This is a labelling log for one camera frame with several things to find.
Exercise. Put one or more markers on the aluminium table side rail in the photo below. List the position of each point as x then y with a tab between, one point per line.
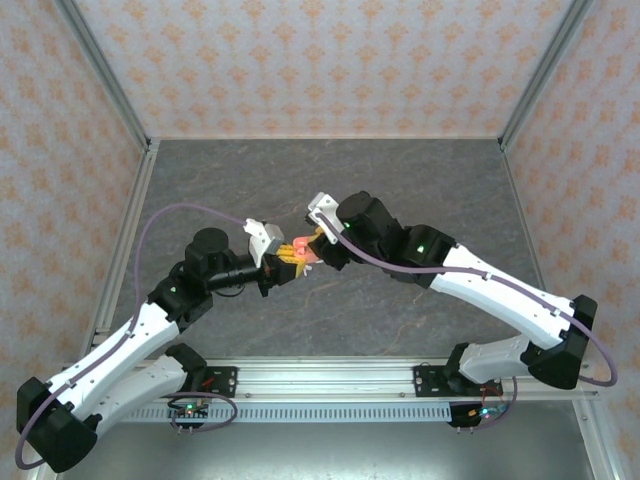
515	200
142	185

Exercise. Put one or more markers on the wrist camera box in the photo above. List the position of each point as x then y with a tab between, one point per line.
322	206
265	237

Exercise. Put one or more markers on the small circuit board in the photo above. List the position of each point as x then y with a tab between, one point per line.
482	412
189	411

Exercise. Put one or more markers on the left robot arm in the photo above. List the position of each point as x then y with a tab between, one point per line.
115	350

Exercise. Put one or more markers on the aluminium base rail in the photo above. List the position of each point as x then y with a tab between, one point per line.
325	380

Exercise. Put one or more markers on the grey metal sheet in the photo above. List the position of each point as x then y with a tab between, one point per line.
325	455

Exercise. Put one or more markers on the aluminium frame post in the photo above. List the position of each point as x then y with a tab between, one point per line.
547	75
105	75

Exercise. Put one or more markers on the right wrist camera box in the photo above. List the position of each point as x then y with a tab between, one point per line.
322	206

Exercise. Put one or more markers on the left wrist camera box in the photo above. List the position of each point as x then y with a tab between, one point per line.
265	237

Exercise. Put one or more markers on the pink earbud charging case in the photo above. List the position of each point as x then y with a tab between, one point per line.
302	252

